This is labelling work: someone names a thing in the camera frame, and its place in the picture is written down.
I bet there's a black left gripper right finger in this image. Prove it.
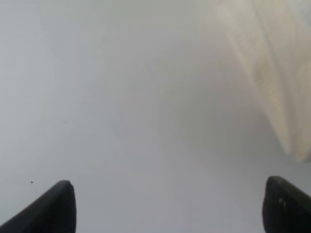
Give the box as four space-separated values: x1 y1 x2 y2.
262 176 311 233

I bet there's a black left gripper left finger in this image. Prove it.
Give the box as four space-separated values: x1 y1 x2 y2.
0 180 77 233

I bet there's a cream white towel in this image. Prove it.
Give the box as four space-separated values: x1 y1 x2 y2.
217 0 311 162

